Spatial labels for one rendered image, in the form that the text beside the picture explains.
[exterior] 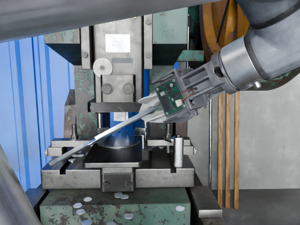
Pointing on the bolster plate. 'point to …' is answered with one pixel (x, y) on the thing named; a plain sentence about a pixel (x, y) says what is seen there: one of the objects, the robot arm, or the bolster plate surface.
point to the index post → (178, 151)
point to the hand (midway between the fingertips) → (147, 113)
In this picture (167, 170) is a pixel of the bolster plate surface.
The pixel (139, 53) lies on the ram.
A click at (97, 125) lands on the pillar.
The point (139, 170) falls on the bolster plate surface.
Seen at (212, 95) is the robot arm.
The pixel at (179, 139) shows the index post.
